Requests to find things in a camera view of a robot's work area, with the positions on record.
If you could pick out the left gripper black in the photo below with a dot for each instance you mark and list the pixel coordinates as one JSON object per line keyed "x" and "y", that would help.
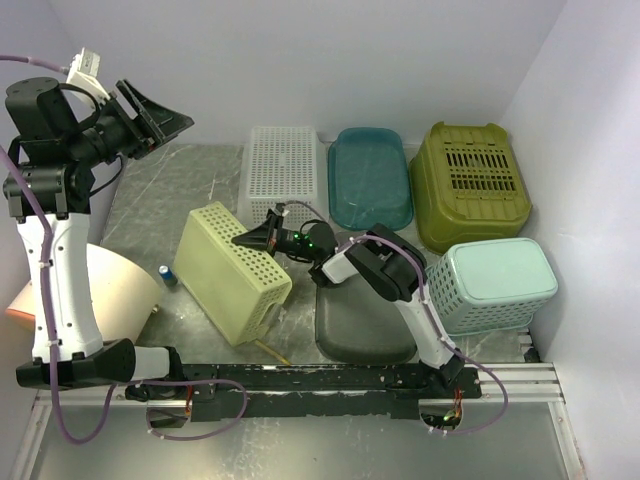
{"x": 152, "y": 123}

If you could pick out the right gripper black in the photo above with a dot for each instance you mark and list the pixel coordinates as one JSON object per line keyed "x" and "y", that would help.
{"x": 259, "y": 237}

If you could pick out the white perforated basket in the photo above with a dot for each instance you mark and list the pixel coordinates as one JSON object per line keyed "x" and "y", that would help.
{"x": 283, "y": 165}

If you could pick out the pale yellow perforated basket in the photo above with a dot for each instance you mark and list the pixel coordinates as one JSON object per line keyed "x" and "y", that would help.
{"x": 236, "y": 287}

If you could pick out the teal transparent plastic tub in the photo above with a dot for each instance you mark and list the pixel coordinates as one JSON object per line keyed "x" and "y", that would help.
{"x": 368, "y": 180}

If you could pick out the grey plastic tub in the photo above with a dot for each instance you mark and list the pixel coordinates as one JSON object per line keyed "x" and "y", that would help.
{"x": 354, "y": 325}

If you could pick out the olive green plastic basket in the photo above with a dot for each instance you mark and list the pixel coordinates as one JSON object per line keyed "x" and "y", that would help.
{"x": 466, "y": 186}

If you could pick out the light blue perforated basket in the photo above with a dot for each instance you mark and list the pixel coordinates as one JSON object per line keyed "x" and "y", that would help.
{"x": 490, "y": 285}

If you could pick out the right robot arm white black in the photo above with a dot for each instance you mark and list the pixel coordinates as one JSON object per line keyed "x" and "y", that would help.
{"x": 394, "y": 269}

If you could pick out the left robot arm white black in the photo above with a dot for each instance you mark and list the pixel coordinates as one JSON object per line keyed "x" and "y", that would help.
{"x": 63, "y": 133}

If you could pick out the blue white small object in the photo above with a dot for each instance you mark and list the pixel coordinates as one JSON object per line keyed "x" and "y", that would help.
{"x": 168, "y": 277}

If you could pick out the small wooden stick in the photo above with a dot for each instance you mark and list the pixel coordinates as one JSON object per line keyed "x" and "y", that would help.
{"x": 280, "y": 358}

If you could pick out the cream cylindrical appliance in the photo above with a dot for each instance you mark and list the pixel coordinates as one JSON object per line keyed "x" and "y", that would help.
{"x": 123, "y": 294}

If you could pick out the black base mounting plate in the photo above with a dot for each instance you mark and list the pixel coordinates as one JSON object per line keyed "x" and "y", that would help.
{"x": 278, "y": 391}

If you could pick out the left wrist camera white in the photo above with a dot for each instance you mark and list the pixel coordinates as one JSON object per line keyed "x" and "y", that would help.
{"x": 83, "y": 73}

